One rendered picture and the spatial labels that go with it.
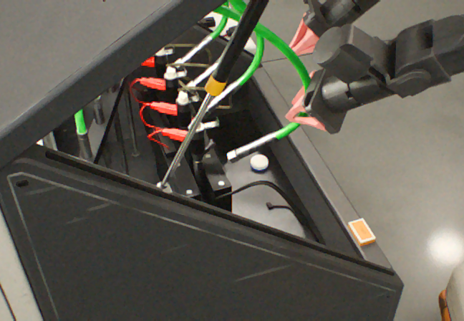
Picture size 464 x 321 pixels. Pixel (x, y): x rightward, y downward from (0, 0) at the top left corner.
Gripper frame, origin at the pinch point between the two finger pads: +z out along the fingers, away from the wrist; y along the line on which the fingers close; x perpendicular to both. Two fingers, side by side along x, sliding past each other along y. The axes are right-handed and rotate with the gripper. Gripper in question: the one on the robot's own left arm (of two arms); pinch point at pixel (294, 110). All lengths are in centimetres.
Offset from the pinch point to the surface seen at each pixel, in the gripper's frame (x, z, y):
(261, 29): -15.5, -8.4, -0.3
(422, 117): 116, 96, -121
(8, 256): -28, 0, 44
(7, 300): -23, 8, 47
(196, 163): 0.3, 25.8, 4.2
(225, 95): -2.5, 21.7, -8.9
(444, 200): 122, 77, -78
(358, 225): 26.8, 7.7, 3.8
